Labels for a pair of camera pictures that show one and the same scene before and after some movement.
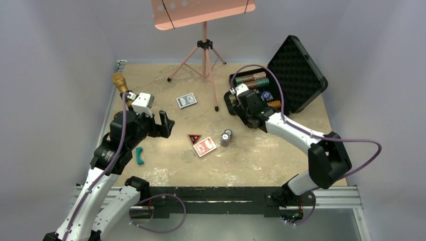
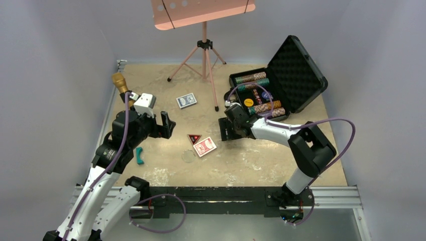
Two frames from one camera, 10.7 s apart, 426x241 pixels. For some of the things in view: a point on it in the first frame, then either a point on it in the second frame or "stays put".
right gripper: [241, 112] to [225, 123]
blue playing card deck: [186, 100] stays put
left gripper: [157, 130] stays put
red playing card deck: [204, 146] stays put
